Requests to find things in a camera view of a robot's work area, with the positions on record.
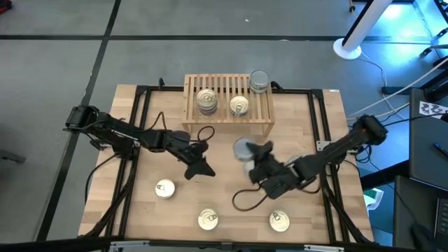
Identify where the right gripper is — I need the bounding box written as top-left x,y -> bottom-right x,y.
248,140 -> 293,200

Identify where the blue Wild Planet salmon can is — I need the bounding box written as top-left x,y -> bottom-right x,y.
198,208 -> 220,231
268,210 -> 291,233
195,88 -> 219,110
197,106 -> 218,117
155,178 -> 176,200
229,95 -> 251,118

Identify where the black desk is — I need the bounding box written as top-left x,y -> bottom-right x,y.
408,87 -> 448,192

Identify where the dark grey desk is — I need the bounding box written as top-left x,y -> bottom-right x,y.
393,174 -> 448,252

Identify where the black aluminium frame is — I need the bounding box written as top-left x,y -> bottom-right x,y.
78,77 -> 375,246

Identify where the black keyboard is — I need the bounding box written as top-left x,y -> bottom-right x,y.
433,197 -> 448,242

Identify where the white tower fan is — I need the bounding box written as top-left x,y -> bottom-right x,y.
332,0 -> 395,60

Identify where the grey metal bracket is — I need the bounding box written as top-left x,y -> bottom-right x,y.
0,148 -> 27,165

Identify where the black base power cable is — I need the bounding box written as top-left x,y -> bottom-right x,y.
84,153 -> 120,206

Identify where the white green box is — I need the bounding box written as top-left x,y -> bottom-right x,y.
363,188 -> 385,211

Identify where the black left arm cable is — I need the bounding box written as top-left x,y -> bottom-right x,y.
150,111 -> 216,144

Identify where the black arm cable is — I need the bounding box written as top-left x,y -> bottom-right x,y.
150,111 -> 216,144
232,187 -> 272,212

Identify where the black computer mouse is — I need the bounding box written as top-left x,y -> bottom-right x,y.
411,223 -> 433,249

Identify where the dark pen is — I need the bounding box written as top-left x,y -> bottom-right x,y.
433,141 -> 448,158

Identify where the black white marker sheet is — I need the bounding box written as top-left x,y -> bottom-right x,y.
419,100 -> 448,120

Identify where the black power strip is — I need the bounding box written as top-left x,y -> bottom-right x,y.
381,86 -> 410,95

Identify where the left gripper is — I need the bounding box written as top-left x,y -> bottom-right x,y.
178,139 -> 216,180

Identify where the wooden slatted shelf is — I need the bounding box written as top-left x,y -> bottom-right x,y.
181,73 -> 276,138

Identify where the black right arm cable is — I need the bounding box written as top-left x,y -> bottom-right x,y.
232,187 -> 272,212

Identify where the silver mounting plate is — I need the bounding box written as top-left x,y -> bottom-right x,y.
316,139 -> 333,153

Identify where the silver metal bracket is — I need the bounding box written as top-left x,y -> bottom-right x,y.
304,244 -> 346,252
110,240 -> 150,250

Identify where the thick white cable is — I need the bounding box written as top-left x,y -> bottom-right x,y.
348,55 -> 448,118

